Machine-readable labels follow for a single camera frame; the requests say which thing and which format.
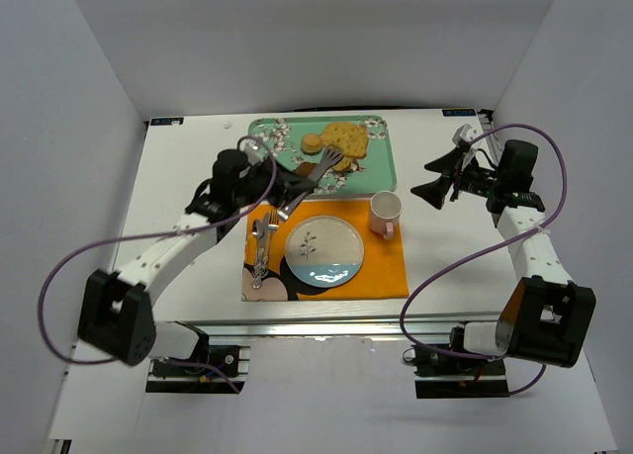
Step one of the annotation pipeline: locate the large yellow cake slice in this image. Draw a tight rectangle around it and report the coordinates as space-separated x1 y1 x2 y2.
321 122 369 158

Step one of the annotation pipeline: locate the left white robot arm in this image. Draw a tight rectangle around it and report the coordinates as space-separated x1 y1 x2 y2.
78 148 317 366

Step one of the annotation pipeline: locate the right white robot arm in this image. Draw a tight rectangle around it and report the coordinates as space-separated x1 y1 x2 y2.
411 139 596 368

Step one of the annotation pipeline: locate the dark brown bread piece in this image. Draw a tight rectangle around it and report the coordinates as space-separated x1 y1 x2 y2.
294 161 317 177

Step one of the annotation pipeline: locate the silver fork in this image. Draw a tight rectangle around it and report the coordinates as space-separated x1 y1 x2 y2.
261 209 279 274

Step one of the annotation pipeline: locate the round yellow muffin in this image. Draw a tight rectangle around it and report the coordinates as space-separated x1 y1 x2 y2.
301 134 323 155

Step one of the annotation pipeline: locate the silver spoon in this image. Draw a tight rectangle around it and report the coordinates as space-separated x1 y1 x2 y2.
251 220 264 290

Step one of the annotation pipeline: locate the right blue table label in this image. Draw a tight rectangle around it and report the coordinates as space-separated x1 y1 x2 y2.
441 108 477 118

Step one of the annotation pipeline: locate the blue table label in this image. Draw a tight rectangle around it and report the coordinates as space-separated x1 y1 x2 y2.
441 108 477 118
149 117 184 127

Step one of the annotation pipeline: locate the pink and white mug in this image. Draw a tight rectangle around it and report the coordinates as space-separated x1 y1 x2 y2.
369 191 403 240

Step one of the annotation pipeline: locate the small yellow cake slice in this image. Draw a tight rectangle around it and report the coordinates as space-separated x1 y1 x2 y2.
332 157 353 172

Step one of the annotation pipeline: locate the green floral tray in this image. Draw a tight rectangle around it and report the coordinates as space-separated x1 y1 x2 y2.
247 115 397 196

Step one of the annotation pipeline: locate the white and blue plate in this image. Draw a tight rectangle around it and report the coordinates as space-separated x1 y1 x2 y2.
284 216 364 289

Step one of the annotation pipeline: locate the left blue table label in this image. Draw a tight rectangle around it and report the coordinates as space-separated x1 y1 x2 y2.
149 117 184 127

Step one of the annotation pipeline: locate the orange cartoon placemat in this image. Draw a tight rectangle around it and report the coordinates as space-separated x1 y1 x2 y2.
241 200 409 302

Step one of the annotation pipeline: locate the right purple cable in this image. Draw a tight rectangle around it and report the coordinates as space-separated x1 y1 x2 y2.
399 123 568 396

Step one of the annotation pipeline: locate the purple cable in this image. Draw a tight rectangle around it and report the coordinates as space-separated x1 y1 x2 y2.
38 135 278 394
399 123 568 396

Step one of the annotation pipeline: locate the aluminium frame rail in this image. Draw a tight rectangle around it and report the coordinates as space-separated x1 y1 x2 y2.
88 305 515 341

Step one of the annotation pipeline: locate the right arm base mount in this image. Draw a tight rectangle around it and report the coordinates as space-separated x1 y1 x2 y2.
402 322 509 400

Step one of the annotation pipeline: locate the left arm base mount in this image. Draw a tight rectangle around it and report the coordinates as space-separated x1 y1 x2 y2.
145 342 250 395

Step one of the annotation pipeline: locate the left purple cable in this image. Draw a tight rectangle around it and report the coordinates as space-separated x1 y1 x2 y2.
38 135 278 394

